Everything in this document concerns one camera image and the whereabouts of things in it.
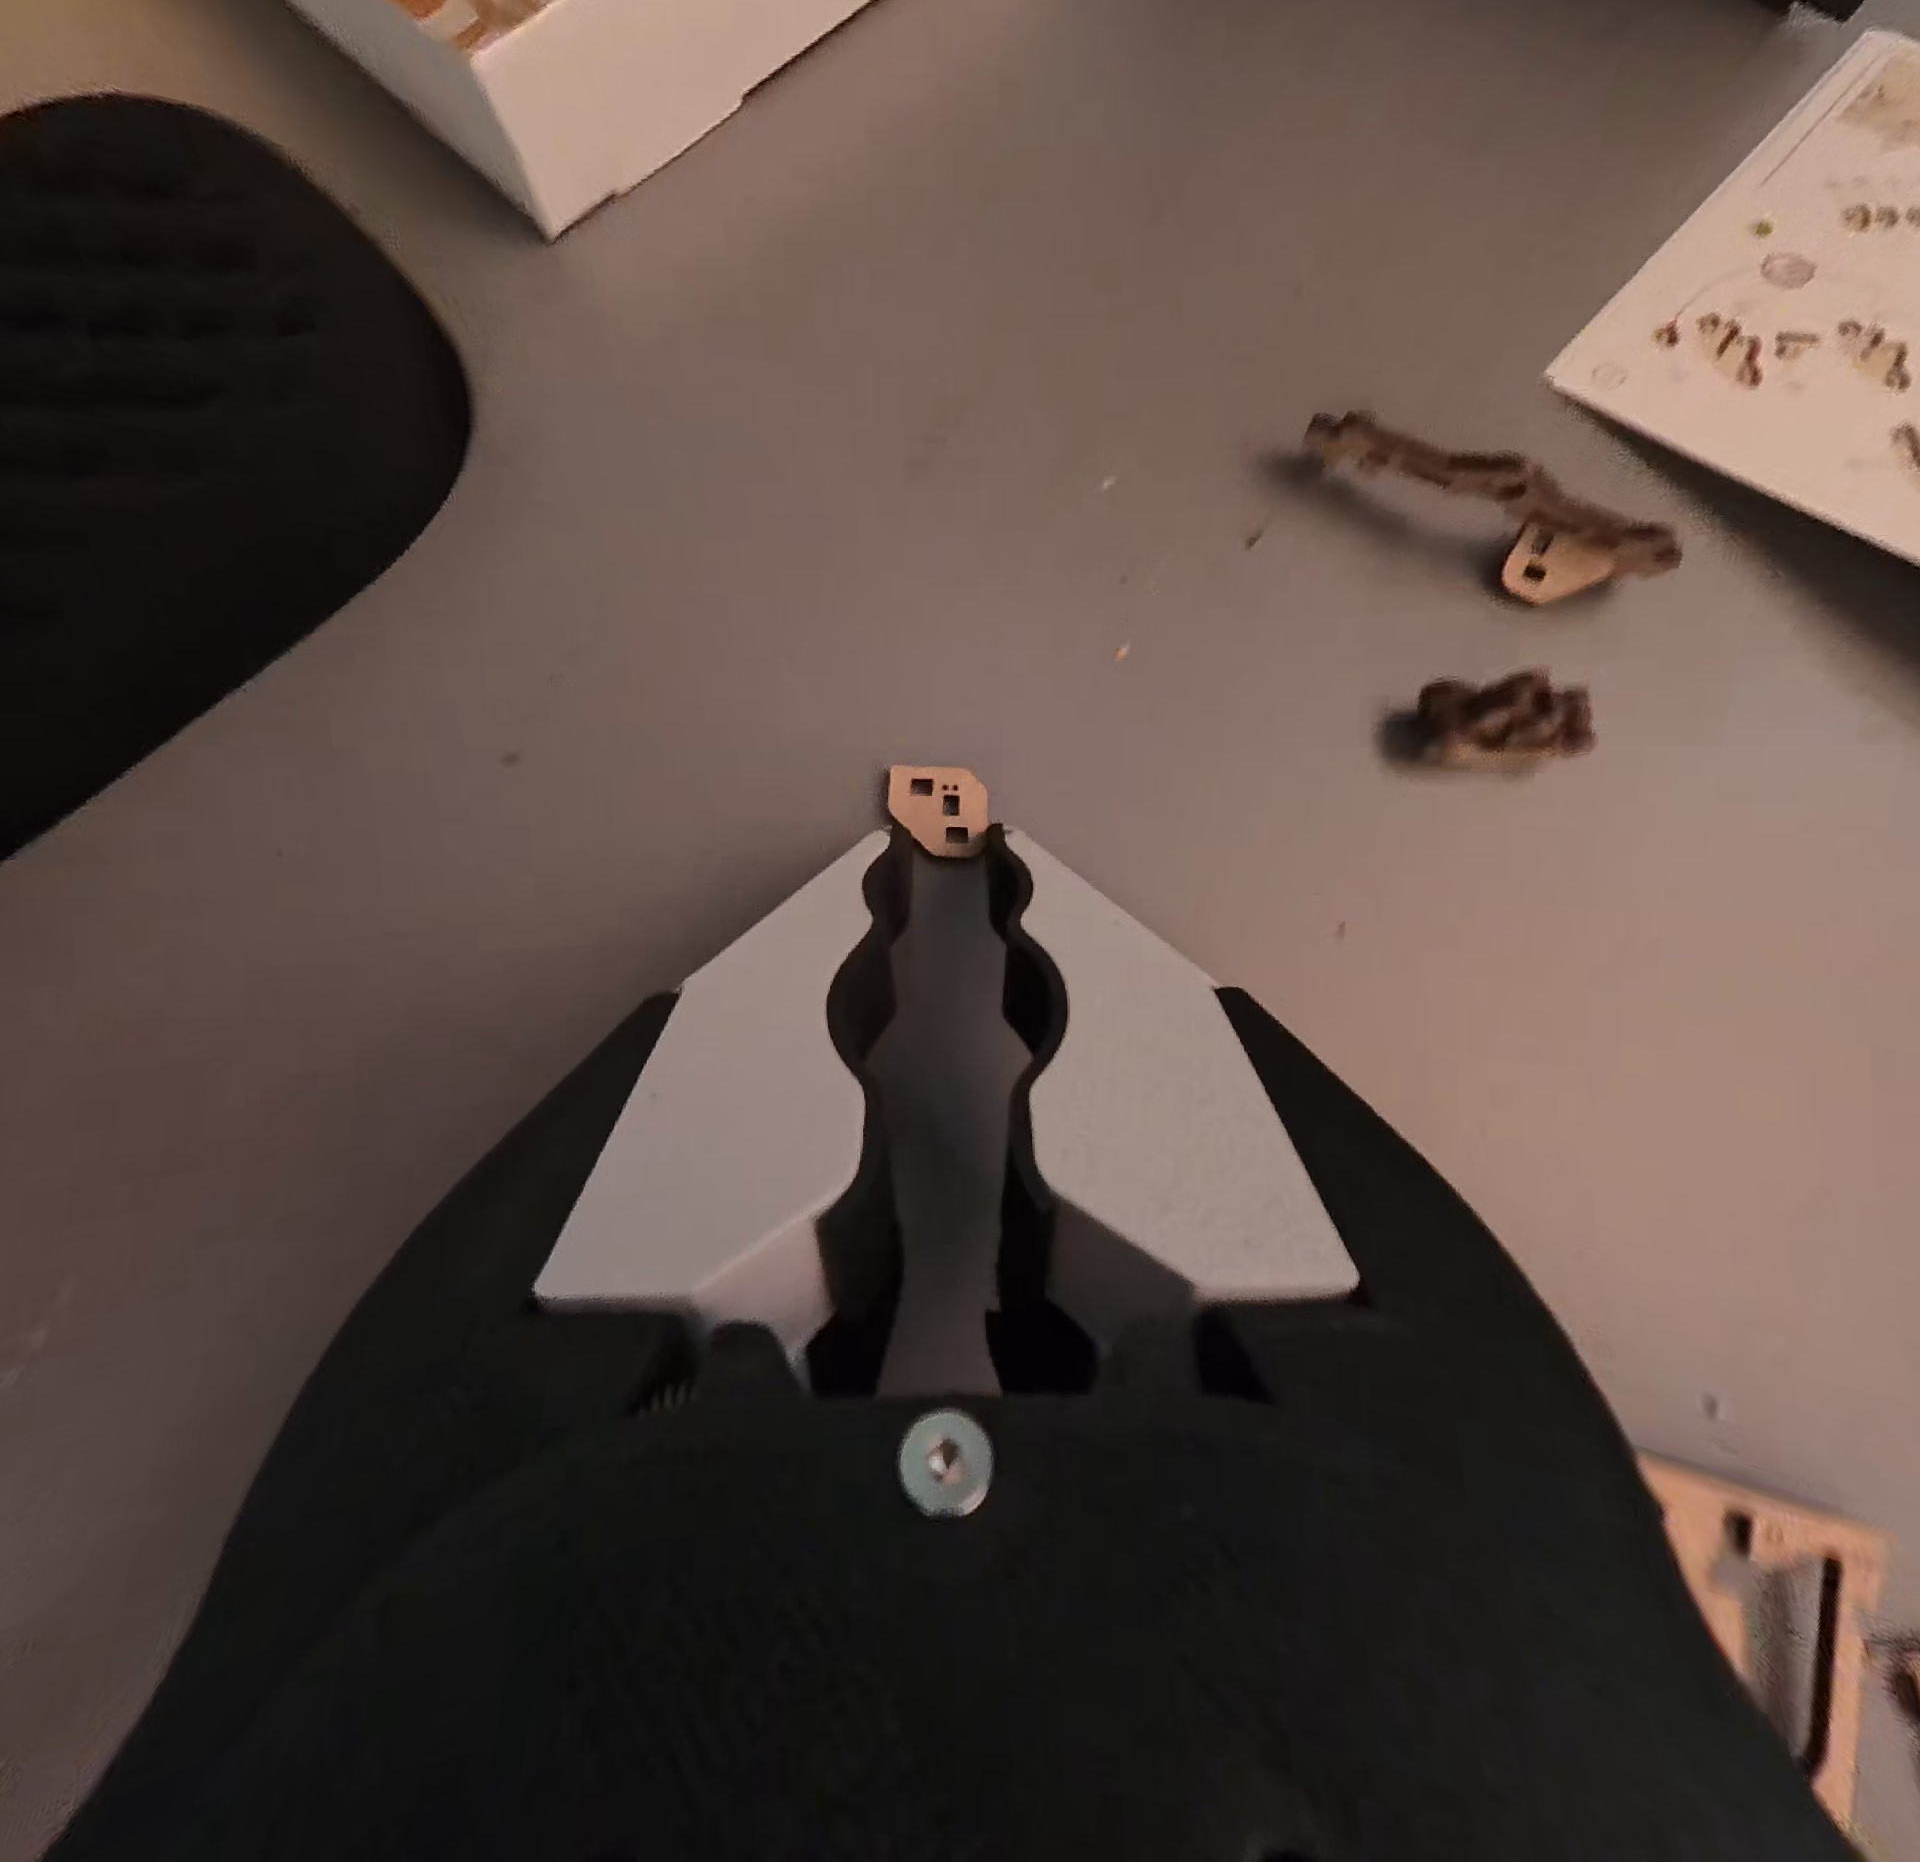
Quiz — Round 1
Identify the black padded armrest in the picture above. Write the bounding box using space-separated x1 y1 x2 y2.
0 93 475 863

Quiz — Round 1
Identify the white cardboard tray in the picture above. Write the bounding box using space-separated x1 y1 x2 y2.
226 0 964 241

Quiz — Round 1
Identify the wooden chain assembly with plate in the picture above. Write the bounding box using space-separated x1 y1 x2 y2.
1296 410 1685 608

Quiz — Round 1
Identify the illustrated instruction booklet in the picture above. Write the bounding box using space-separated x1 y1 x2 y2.
1544 28 1920 568

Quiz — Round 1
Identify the small wooden plate part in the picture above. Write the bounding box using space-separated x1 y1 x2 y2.
882 764 1002 858

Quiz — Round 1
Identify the wooden parts sheet frame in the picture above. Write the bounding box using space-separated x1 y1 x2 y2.
1636 1456 1897 1828

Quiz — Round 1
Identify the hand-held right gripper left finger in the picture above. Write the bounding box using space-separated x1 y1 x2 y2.
533 828 918 1399

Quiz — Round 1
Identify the small dark wooden chain assembly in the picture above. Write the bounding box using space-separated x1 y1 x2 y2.
1380 672 1598 773

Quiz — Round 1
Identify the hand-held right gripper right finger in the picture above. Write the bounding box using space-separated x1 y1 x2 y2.
983 828 1365 1399

